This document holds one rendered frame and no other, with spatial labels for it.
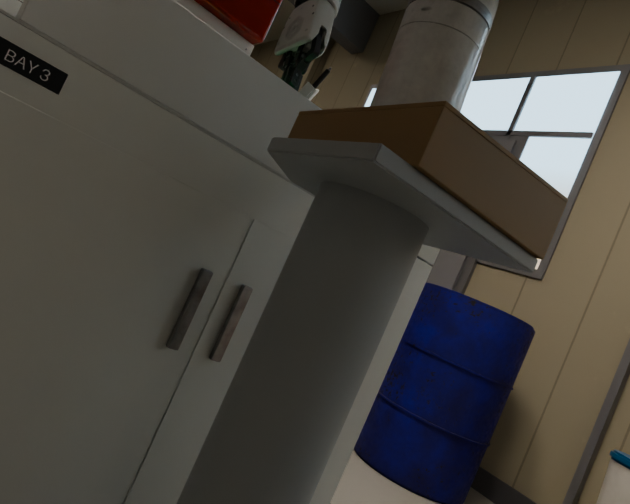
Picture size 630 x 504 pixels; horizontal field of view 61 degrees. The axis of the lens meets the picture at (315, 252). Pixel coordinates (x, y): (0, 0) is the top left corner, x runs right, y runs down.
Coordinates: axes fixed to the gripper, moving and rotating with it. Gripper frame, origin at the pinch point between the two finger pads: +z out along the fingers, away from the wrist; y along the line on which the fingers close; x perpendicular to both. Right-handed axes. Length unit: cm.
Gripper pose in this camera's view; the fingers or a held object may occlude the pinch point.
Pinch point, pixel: (290, 81)
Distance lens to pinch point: 99.6
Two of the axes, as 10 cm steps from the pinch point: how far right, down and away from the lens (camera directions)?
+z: -2.8, 9.3, -2.2
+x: 7.1, 3.6, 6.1
